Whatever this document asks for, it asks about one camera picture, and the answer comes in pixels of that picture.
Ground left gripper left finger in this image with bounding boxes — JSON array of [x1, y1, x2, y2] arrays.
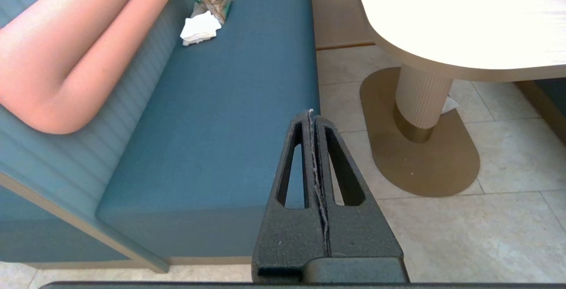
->
[[251, 110, 330, 281]]

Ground blue sofa with snack packet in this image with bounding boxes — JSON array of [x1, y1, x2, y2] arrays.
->
[[0, 0, 321, 274]]

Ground white folded napkins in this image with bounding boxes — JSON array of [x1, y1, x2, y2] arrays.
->
[[180, 10, 222, 46]]

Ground beige gold table pedestal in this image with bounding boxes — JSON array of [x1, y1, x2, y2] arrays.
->
[[359, 62, 481, 198]]

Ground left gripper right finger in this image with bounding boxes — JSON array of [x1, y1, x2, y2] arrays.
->
[[315, 115, 404, 261]]

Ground pink bolster beside snack packet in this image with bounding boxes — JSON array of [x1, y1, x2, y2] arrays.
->
[[0, 0, 177, 135]]

